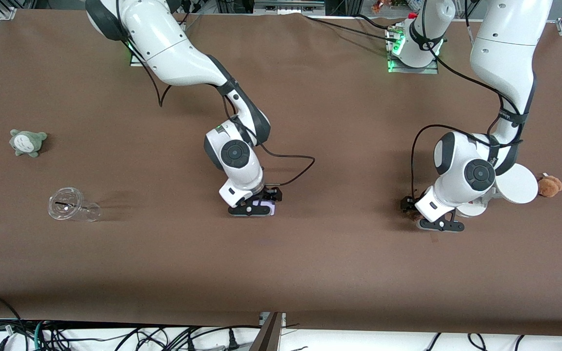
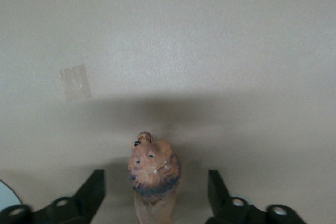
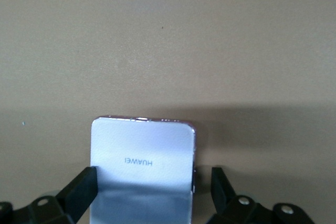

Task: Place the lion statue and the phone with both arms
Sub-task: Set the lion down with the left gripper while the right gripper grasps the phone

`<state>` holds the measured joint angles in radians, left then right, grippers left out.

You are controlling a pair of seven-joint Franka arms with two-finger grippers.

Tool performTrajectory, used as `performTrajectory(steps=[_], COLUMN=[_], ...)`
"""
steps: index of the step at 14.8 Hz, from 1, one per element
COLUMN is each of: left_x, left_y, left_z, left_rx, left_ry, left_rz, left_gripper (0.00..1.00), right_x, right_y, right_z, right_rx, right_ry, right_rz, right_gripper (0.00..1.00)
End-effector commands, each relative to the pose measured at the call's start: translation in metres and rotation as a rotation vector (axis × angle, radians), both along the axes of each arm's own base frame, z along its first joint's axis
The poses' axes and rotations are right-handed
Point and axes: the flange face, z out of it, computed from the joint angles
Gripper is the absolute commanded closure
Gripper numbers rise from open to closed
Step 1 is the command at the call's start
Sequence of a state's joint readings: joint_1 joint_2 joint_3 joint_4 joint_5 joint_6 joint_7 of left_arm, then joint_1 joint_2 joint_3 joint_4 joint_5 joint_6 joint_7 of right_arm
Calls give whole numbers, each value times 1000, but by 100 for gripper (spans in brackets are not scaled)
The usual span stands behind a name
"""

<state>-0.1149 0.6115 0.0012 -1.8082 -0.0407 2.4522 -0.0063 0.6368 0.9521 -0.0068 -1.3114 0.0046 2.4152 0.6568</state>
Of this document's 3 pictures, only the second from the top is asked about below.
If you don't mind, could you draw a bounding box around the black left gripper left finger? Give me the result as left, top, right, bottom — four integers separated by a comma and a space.
0, 169, 106, 224

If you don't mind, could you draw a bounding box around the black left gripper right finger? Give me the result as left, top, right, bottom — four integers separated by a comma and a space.
206, 170, 307, 224

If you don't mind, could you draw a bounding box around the brown lion statue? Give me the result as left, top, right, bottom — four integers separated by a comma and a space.
127, 131, 182, 224

